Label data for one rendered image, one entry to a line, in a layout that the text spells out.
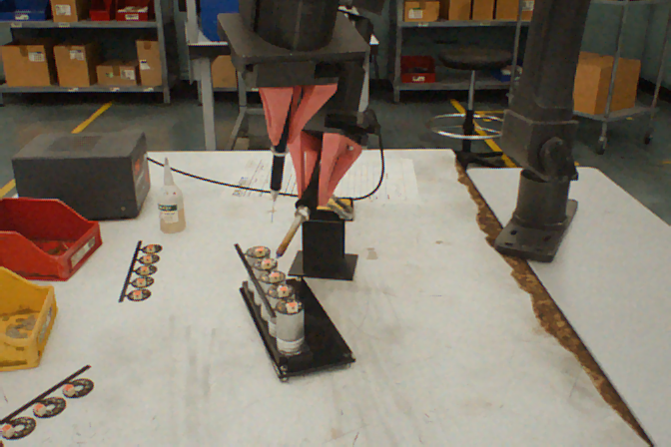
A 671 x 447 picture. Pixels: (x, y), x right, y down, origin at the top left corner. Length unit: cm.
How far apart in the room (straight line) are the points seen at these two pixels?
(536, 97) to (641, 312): 27
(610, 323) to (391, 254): 25
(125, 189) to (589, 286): 59
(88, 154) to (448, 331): 52
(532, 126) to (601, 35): 479
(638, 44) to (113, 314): 528
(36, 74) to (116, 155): 420
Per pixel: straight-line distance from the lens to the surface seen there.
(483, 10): 483
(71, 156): 91
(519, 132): 83
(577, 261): 83
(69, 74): 499
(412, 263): 78
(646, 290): 79
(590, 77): 391
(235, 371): 60
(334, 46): 48
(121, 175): 90
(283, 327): 57
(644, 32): 573
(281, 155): 55
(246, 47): 47
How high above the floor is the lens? 111
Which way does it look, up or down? 22 degrees down
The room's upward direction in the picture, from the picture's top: straight up
